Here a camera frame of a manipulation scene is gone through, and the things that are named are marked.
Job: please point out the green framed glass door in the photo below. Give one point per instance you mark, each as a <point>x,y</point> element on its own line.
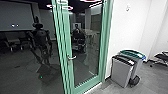
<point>61,43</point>

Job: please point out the round green rimmed trash bin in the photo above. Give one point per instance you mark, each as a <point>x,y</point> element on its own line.
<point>137,61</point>

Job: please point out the person in dark clothes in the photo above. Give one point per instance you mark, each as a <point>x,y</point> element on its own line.
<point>77,32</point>

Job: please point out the small round wall sensor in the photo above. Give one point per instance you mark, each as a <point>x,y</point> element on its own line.
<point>127,7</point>

